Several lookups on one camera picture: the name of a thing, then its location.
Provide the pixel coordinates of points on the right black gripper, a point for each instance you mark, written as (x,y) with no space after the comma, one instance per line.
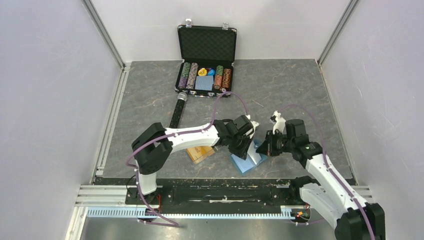
(268,149)

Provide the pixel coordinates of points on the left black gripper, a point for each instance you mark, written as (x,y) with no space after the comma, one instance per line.
(242,152)

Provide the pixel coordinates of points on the light blue card holder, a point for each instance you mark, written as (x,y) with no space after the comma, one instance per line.
(252,160)

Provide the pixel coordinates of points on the clear box with gold cards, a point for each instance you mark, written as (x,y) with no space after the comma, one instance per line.
(199,153)

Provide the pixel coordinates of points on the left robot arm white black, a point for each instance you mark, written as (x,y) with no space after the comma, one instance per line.
(154,146)

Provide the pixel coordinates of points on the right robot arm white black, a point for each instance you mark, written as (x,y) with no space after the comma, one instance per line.
(350,215)

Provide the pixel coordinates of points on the blue playing card deck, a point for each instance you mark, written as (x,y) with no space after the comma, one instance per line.
(204,83)

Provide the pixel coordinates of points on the green orange chip stack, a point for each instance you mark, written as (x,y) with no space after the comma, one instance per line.
(218,77)

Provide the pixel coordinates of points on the brown orange chip stack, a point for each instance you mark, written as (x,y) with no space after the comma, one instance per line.
(226,78)

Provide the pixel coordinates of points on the black microphone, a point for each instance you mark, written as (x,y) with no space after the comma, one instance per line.
(178,110)

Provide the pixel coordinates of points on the blue round chip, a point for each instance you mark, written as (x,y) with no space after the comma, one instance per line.
(211,72)

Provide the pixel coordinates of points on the yellow dealer chip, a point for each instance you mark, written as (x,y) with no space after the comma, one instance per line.
(202,72)

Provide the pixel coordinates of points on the green purple chip stack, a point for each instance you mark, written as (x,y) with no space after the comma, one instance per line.
(184,75)

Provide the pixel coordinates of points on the pink grey chip stack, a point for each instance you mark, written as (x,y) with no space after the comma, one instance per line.
(192,74)

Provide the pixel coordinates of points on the black poker chip case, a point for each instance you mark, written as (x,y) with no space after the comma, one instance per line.
(209,46)

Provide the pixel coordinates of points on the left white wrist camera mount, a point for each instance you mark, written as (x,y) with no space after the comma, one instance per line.
(252,127)

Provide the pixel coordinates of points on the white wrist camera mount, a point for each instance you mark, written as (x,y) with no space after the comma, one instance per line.
(278,122)
(252,127)

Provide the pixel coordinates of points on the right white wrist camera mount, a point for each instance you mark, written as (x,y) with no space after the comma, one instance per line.
(278,122)

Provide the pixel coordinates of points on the white slotted cable duct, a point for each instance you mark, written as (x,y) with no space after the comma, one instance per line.
(144,213)

